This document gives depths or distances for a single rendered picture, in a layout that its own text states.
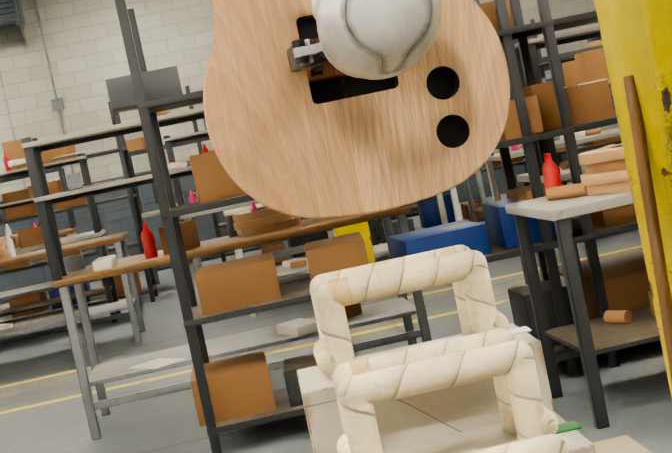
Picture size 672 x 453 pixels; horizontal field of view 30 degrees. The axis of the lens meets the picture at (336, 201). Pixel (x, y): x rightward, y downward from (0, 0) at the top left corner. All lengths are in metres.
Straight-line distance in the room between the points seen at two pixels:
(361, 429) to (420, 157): 0.34
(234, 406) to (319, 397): 4.71
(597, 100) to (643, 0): 3.95
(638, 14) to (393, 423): 1.16
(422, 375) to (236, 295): 4.77
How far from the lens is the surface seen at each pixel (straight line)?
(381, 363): 1.33
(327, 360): 1.40
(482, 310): 1.42
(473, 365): 1.26
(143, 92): 5.90
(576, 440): 1.30
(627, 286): 6.36
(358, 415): 1.25
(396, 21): 1.01
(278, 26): 1.43
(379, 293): 1.40
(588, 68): 5.59
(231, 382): 6.07
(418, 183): 1.43
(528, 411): 1.28
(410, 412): 1.40
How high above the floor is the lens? 1.37
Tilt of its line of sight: 3 degrees down
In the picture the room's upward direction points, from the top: 12 degrees counter-clockwise
